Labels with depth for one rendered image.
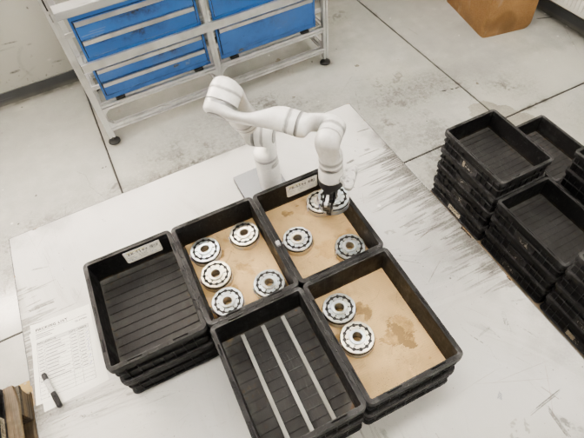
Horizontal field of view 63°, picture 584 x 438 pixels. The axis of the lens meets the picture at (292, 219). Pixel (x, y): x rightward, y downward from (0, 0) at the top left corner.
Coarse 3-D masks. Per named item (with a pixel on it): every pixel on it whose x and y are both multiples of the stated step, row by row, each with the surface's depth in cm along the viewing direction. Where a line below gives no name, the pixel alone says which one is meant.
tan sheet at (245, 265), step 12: (228, 228) 171; (216, 240) 168; (228, 240) 167; (228, 252) 164; (240, 252) 164; (252, 252) 164; (264, 252) 163; (228, 264) 161; (240, 264) 161; (252, 264) 161; (264, 264) 160; (276, 264) 160; (216, 276) 159; (240, 276) 158; (252, 276) 158; (204, 288) 157; (240, 288) 156; (252, 288) 155; (252, 300) 153
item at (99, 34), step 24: (144, 0) 270; (168, 0) 275; (192, 0) 283; (72, 24) 262; (96, 24) 267; (120, 24) 273; (144, 24) 278; (168, 24) 286; (192, 24) 293; (96, 48) 277; (120, 48) 283; (168, 48) 295; (192, 48) 304; (96, 72) 286; (120, 72) 294; (144, 72) 300; (168, 72) 309
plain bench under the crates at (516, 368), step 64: (128, 192) 202; (192, 192) 200; (384, 192) 192; (64, 256) 185; (448, 256) 172; (448, 320) 157; (512, 320) 155; (192, 384) 151; (448, 384) 145; (512, 384) 143; (576, 384) 142
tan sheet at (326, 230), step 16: (288, 208) 174; (304, 208) 173; (272, 224) 170; (288, 224) 170; (304, 224) 169; (320, 224) 168; (336, 224) 168; (320, 240) 164; (304, 256) 161; (320, 256) 160; (304, 272) 157
